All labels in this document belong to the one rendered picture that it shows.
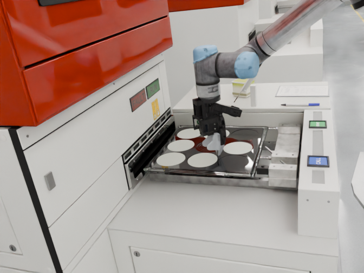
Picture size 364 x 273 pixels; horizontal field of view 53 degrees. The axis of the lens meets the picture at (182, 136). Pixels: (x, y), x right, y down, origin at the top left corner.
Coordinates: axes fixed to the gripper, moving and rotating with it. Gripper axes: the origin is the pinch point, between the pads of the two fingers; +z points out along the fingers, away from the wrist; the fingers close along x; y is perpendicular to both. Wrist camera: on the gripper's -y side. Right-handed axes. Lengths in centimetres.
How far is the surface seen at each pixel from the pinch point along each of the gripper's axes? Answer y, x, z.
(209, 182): 6.6, 3.4, 8.2
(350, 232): -92, -28, 91
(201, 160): 7.0, 0.0, 1.2
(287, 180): -10.1, 22.6, 3.7
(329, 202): -6.7, 43.0, -1.4
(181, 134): 4.3, -24.6, 1.3
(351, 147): -174, -107, 91
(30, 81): 51, 25, -40
